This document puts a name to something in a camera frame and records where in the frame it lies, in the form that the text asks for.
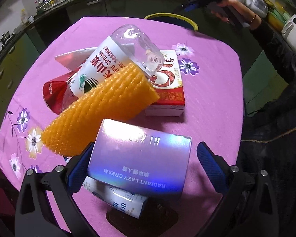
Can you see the white blue tube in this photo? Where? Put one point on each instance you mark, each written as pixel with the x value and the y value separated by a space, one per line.
pixel 126 202

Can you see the clear water bottle white label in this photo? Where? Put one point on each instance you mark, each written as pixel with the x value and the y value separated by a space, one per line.
pixel 127 44

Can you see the person right hand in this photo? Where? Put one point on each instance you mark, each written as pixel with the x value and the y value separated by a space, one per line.
pixel 233 10

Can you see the yellow rimmed trash bin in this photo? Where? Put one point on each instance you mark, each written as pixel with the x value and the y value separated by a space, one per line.
pixel 174 19

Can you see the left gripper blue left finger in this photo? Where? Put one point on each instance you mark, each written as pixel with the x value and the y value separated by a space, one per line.
pixel 34 216

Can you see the person right forearm dark sleeve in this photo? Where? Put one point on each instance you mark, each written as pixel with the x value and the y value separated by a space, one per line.
pixel 279 115

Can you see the orange foam fruit net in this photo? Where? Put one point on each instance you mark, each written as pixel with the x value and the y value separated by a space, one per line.
pixel 120 97

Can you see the white paper napkin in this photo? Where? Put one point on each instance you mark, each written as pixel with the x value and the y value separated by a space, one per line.
pixel 73 59

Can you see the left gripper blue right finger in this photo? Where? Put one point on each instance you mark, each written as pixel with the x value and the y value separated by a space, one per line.
pixel 248 205

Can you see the pink floral tablecloth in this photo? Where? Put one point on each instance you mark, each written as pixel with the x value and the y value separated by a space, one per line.
pixel 213 109

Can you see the red crushed can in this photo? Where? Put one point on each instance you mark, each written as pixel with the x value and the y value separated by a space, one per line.
pixel 54 91

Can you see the brown plastic tray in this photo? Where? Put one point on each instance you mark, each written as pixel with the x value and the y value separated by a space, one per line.
pixel 156 218

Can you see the purple holographic cream box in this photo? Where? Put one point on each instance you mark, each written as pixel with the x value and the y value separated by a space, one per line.
pixel 140 160

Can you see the red white number five carton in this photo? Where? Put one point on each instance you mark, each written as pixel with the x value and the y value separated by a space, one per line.
pixel 169 86

